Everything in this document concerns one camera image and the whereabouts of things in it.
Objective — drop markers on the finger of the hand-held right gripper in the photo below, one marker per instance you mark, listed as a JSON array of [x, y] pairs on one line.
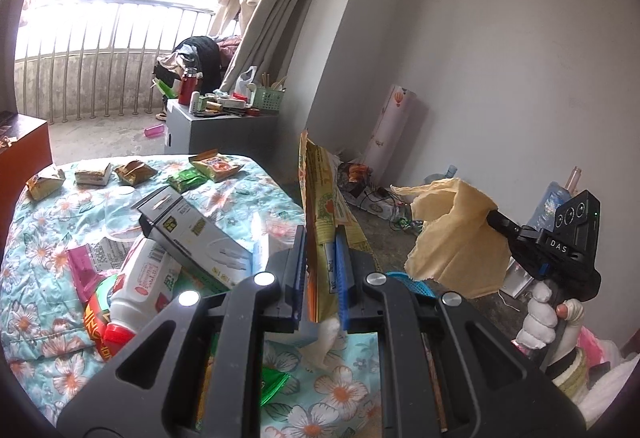
[[502, 223]]

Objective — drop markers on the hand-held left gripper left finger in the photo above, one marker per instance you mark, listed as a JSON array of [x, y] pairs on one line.
[[300, 268]]

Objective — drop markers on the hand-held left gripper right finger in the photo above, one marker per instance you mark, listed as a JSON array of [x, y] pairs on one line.
[[343, 278]]

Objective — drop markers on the yellow cloth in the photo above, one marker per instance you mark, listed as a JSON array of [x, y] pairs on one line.
[[450, 243]]

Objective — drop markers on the yellow snack bag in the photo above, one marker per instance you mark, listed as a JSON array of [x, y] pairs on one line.
[[320, 198]]

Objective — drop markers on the grey and white box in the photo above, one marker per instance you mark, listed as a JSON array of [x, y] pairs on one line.
[[190, 228]]

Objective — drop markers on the white bottle with red cap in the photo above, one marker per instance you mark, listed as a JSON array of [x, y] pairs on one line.
[[145, 278]]

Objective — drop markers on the person's right forearm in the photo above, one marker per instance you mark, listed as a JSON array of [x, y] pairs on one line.
[[570, 368]]

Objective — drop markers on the person's right hand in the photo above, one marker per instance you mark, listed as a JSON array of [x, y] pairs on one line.
[[537, 323]]

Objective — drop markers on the blue water jug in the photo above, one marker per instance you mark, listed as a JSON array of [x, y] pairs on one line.
[[550, 205]]

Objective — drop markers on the blue plastic basket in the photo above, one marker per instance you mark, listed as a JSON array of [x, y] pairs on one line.
[[407, 280]]

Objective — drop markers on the white tissue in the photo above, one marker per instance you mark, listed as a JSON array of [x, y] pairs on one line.
[[320, 343]]

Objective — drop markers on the floral quilt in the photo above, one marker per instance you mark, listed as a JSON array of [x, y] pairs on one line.
[[240, 188]]

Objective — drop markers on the pink plastic bag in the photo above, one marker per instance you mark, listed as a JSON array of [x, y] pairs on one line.
[[600, 348]]

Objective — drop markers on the green foil wrapper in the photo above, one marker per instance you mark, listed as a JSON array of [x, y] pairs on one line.
[[272, 383]]

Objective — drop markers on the orange and green snack packet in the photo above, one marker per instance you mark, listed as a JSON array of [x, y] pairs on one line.
[[217, 166]]

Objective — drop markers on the small green snack packet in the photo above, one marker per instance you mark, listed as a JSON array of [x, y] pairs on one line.
[[189, 180]]

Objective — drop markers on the rolled printed mat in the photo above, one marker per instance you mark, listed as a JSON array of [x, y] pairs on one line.
[[395, 128]]

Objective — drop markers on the white cloth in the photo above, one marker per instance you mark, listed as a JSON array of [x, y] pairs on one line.
[[615, 388]]

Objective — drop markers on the grey cabinet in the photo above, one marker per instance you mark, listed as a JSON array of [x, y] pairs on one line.
[[220, 133]]

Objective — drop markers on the green plastic basket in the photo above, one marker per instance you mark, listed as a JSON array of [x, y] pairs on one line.
[[267, 99]]

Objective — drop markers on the clear plastic cup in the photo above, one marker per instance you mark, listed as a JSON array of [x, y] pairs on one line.
[[117, 213]]

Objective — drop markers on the brown snack packet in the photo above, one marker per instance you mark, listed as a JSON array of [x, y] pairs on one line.
[[45, 183], [135, 172], [94, 174]]

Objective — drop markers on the white plastic bag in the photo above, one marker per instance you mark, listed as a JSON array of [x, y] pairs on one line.
[[246, 81]]

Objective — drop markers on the pink bottle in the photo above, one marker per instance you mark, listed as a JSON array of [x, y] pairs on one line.
[[154, 131]]

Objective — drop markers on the red snack packet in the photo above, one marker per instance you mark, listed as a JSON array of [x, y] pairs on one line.
[[95, 323]]

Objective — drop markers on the red thermos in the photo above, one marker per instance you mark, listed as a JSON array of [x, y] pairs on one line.
[[189, 86]]

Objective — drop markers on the pink snack packet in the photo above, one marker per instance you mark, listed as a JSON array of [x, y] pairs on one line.
[[82, 268]]

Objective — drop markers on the green plastic bag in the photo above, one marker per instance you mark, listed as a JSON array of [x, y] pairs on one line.
[[165, 88]]

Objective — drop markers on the black bag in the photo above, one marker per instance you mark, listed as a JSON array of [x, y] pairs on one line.
[[200, 56]]

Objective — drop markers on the balcony railing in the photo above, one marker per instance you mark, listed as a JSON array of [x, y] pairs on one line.
[[100, 58]]

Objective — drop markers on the wooden cabinet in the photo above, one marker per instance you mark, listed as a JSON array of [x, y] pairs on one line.
[[25, 158]]

